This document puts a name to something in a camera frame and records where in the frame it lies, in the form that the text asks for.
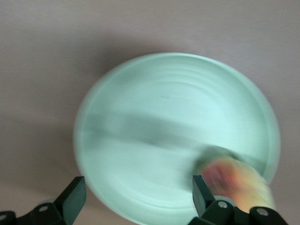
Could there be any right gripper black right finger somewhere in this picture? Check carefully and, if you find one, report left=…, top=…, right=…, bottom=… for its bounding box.
left=189, top=174, right=291, bottom=225

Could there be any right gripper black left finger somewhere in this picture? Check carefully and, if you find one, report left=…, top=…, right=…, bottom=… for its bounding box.
left=0, top=175, right=87, bottom=225

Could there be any yellow pink peach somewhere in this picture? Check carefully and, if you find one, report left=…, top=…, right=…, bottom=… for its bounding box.
left=194, top=152, right=275, bottom=213

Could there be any pale green round plate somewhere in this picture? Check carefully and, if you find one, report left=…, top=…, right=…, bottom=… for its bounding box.
left=74, top=52, right=282, bottom=223

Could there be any brown table cover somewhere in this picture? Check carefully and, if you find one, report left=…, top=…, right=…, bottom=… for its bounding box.
left=0, top=0, right=300, bottom=225

